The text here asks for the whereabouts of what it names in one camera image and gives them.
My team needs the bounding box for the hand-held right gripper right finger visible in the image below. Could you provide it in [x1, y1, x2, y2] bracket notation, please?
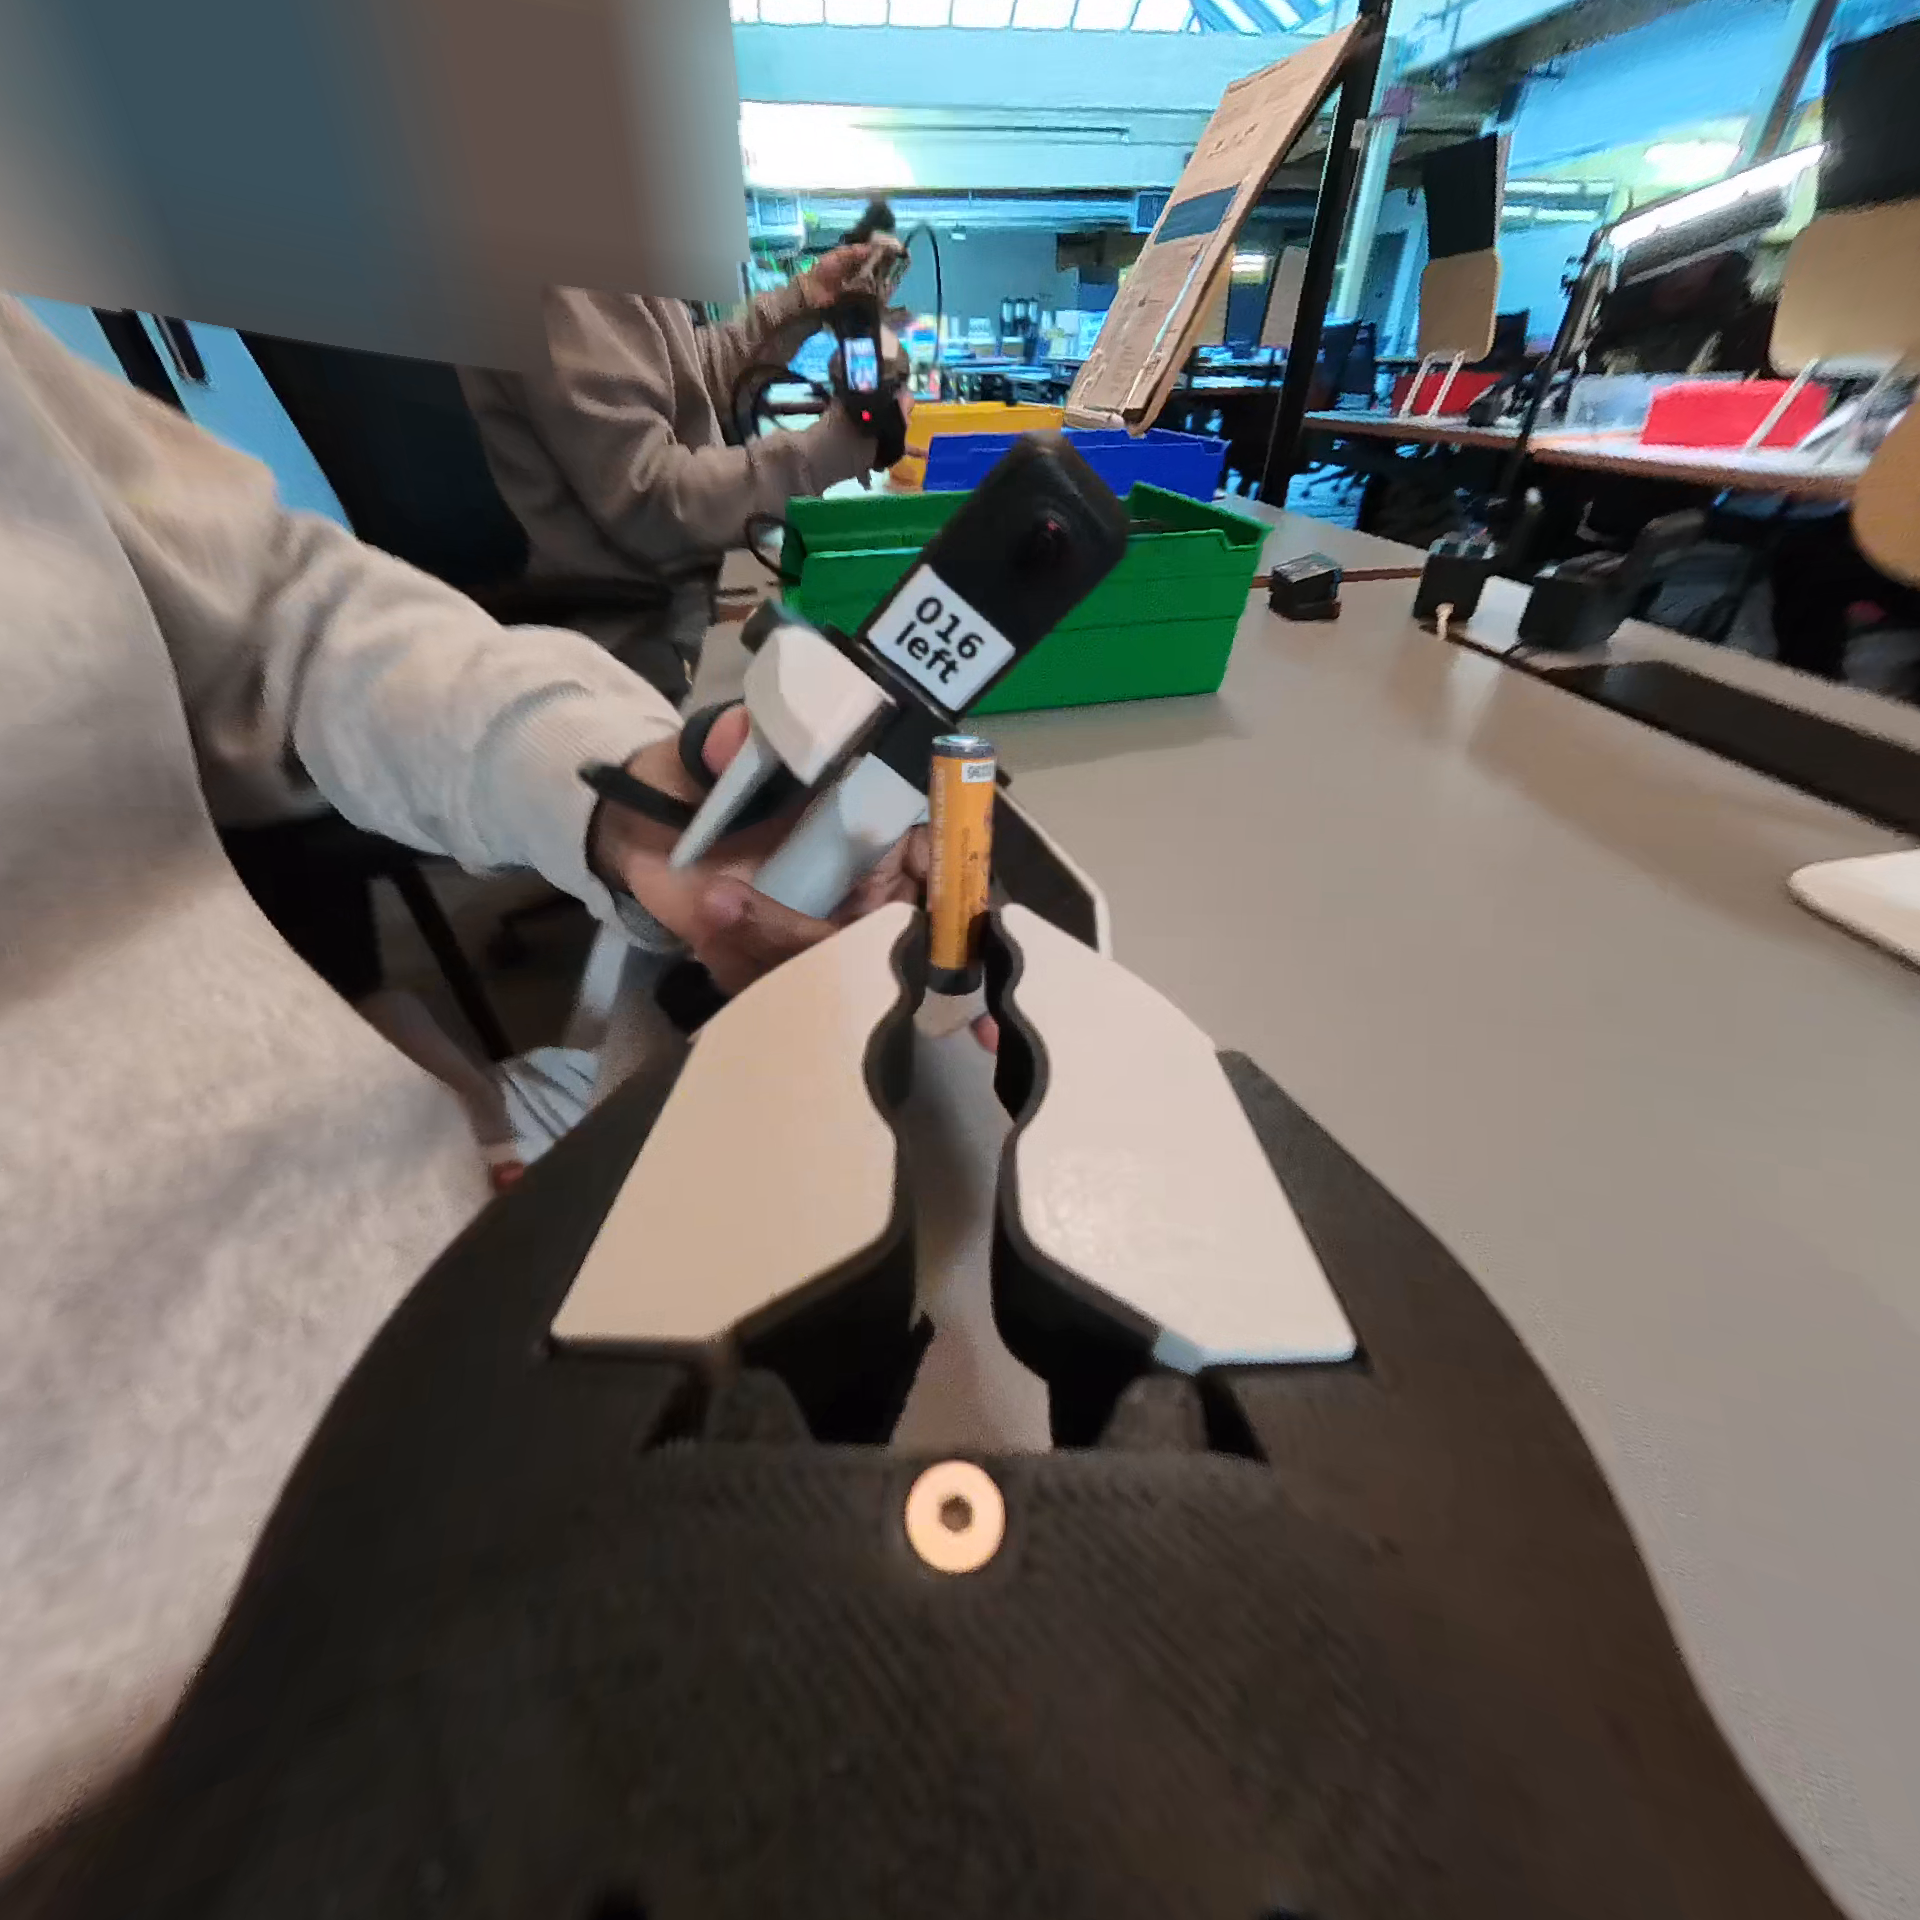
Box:
[984, 902, 1361, 1378]

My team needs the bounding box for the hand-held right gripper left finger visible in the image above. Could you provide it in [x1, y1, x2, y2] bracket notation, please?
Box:
[549, 902, 921, 1352]

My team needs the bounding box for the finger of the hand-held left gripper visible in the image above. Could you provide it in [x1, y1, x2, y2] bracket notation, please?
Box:
[666, 621, 904, 875]
[984, 780, 1118, 961]

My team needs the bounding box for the orange battery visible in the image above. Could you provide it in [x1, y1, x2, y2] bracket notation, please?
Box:
[929, 739, 999, 991]

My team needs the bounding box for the person's left forearm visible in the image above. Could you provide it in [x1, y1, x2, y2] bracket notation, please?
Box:
[92, 448, 693, 948]

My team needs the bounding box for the grey desk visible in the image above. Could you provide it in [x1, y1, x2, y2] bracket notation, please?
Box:
[684, 490, 1920, 1920]

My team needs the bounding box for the person's left hand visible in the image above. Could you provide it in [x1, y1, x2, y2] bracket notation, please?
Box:
[591, 699, 1005, 1060]

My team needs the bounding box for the yellow storage bin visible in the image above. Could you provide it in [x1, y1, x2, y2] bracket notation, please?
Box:
[891, 397, 1069, 490]

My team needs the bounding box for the blue storage bin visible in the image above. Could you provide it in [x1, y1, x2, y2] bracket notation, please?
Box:
[921, 427, 1229, 498]

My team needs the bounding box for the green storage bin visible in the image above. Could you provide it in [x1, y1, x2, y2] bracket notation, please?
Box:
[779, 485, 1276, 722]

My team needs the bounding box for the person's white shoe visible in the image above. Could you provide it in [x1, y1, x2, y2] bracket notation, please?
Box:
[495, 1046, 607, 1172]

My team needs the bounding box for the cardboard panel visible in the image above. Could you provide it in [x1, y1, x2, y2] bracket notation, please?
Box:
[1061, 20, 1361, 427]

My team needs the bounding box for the black pole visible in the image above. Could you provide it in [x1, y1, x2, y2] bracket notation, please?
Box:
[1259, 0, 1390, 507]

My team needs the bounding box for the black charger with white plug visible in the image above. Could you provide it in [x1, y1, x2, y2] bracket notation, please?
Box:
[1418, 530, 1503, 623]

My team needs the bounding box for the black chair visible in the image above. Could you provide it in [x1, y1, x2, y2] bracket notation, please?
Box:
[240, 332, 523, 635]

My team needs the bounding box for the black charging dock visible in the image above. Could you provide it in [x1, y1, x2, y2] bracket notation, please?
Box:
[1519, 510, 1717, 651]

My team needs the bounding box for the white monitor stand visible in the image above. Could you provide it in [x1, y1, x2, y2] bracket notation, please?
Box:
[1791, 853, 1920, 971]

